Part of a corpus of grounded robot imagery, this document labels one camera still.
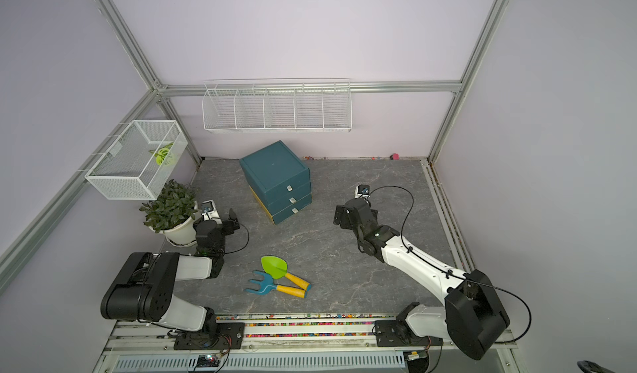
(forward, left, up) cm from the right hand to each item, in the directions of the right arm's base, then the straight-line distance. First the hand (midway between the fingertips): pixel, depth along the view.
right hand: (348, 207), depth 85 cm
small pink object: (+41, -27, -16) cm, 52 cm away
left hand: (+2, +47, -6) cm, 48 cm away
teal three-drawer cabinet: (+7, +24, +7) cm, 26 cm away
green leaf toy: (+12, +62, +15) cm, 65 cm away
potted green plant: (-4, +58, +3) cm, 59 cm away
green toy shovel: (-16, +25, -15) cm, 33 cm away
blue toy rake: (-21, +28, -14) cm, 38 cm away
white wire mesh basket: (+11, +71, +11) cm, 73 cm away
